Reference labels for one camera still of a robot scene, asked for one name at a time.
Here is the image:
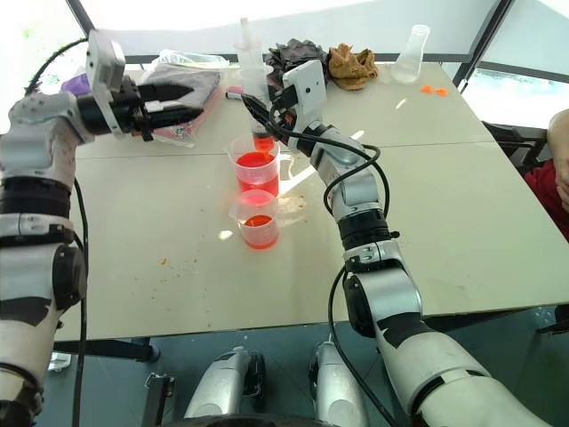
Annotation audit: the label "purple cloth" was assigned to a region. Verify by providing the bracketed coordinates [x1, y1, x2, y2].
[60, 72, 92, 97]

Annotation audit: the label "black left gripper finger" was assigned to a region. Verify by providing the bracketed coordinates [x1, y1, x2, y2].
[139, 82, 196, 104]
[144, 104, 206, 133]

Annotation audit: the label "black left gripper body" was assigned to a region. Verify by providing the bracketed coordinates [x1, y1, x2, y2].
[111, 76, 155, 144]

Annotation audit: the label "metal table leg bracket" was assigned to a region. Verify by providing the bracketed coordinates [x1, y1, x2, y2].
[143, 372, 177, 427]

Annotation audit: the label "black chair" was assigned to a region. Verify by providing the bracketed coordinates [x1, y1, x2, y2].
[481, 118, 549, 180]

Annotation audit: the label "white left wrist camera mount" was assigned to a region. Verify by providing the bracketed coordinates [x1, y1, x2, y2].
[85, 29, 129, 140]

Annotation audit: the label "brown crumpled rag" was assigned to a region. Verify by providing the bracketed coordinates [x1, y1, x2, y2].
[327, 42, 380, 93]

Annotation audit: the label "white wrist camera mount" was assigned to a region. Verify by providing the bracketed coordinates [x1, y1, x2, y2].
[282, 59, 329, 134]
[85, 29, 129, 140]

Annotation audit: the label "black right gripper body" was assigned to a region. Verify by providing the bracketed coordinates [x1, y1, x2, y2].
[268, 85, 298, 133]

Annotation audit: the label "silver left robot leg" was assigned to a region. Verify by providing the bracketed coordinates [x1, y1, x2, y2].
[183, 345, 267, 420]

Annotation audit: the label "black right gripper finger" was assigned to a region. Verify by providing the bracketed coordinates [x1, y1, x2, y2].
[265, 73, 286, 106]
[241, 93, 274, 135]

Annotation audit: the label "clear plastic conical flask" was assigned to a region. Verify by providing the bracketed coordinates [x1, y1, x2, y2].
[390, 23, 432, 85]

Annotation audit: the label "large clear plastic syringe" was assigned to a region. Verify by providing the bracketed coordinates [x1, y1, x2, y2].
[233, 17, 273, 140]

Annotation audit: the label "large clear measuring cup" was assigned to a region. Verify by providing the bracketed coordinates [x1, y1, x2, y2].
[228, 133, 295, 197]

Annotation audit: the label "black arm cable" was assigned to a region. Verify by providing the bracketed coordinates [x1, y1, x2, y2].
[266, 116, 401, 427]
[23, 36, 92, 427]

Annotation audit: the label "black table frame bar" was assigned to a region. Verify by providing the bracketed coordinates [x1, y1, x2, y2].
[52, 336, 162, 363]

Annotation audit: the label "person red garment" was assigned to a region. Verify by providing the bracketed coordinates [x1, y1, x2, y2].
[524, 157, 569, 244]

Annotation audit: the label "black crumpled gloves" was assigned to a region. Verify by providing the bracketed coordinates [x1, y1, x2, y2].
[265, 38, 331, 88]

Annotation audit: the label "small clear measuring cup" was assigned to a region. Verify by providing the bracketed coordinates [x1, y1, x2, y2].
[228, 189, 282, 251]

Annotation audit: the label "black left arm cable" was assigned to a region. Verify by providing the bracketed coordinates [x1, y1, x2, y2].
[23, 36, 92, 427]

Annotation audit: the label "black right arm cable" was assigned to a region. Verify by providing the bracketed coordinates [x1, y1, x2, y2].
[266, 116, 401, 427]

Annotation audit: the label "plastic bag with grey cloth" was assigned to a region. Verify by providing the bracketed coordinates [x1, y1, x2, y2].
[140, 47, 230, 149]

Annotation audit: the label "silver robot leg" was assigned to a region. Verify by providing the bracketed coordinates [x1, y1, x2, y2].
[309, 341, 371, 427]
[183, 345, 267, 420]

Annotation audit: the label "silver right robot leg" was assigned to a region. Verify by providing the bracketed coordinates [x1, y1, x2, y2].
[309, 341, 371, 427]

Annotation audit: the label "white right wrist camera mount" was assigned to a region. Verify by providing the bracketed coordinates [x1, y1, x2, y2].
[282, 59, 329, 134]

